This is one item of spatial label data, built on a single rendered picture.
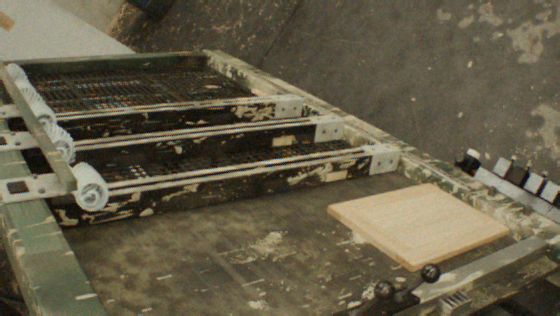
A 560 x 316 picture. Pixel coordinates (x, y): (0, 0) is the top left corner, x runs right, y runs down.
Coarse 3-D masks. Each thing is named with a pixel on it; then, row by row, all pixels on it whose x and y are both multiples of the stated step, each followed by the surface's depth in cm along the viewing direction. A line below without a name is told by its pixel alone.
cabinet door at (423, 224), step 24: (408, 192) 162; (432, 192) 164; (336, 216) 145; (360, 216) 144; (384, 216) 147; (408, 216) 148; (432, 216) 150; (456, 216) 152; (480, 216) 153; (384, 240) 134; (408, 240) 136; (432, 240) 138; (456, 240) 139; (480, 240) 140; (408, 264) 126
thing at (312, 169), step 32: (288, 160) 158; (320, 160) 161; (352, 160) 167; (384, 160) 176; (0, 192) 111; (32, 192) 113; (64, 192) 116; (128, 192) 128; (160, 192) 133; (192, 192) 138; (224, 192) 144; (256, 192) 150; (64, 224) 121; (96, 224) 126
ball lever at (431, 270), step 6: (426, 264) 100; (432, 264) 99; (420, 270) 100; (426, 270) 99; (432, 270) 98; (438, 270) 99; (426, 276) 98; (432, 276) 98; (438, 276) 98; (420, 282) 102; (426, 282) 99; (432, 282) 99; (408, 288) 104; (414, 288) 103; (396, 294) 107; (402, 294) 106; (396, 300) 106; (402, 300) 106
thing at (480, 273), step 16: (528, 240) 138; (496, 256) 129; (512, 256) 130; (528, 256) 132; (464, 272) 121; (480, 272) 121; (496, 272) 124; (416, 288) 113; (432, 288) 113; (448, 288) 114; (464, 288) 117; (480, 288) 122; (432, 304) 111
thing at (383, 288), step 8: (384, 280) 93; (376, 288) 92; (384, 288) 91; (392, 288) 92; (376, 296) 92; (384, 296) 91; (392, 296) 92; (368, 304) 96; (352, 312) 100; (360, 312) 98
